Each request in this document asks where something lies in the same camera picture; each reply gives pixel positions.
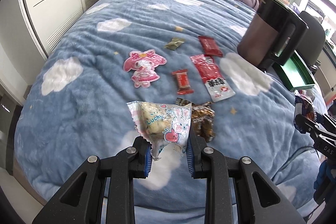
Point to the olive green candy wrapper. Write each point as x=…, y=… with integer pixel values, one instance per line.
x=174, y=44

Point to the blue orange snack packet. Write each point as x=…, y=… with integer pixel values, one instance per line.
x=304, y=106

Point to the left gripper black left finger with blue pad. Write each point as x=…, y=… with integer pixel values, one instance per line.
x=100, y=189

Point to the green metal tray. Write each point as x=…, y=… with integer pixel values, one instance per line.
x=294, y=74

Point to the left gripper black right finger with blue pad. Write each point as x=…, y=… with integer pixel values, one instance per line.
x=237, y=190

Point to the blue gloved hand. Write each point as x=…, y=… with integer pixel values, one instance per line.
x=324, y=184

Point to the brown snack packet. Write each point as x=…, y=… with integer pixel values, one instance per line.
x=202, y=118

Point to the Lucky bunny snack packet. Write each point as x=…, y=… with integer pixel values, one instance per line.
x=162, y=124

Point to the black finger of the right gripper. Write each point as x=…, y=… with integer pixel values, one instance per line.
x=305, y=125

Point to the pink My Melody candy packet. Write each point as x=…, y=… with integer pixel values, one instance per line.
x=143, y=64

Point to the red white long snack packet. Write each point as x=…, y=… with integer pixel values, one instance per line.
x=212, y=78

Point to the blue cloud blanket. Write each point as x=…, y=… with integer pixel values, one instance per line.
x=77, y=106

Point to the small red sachet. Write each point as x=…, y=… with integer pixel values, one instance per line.
x=210, y=46

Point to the red brown chocolate bar wrapper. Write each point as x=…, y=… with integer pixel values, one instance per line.
x=183, y=83

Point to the grey desk chair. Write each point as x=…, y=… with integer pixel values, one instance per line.
x=312, y=42

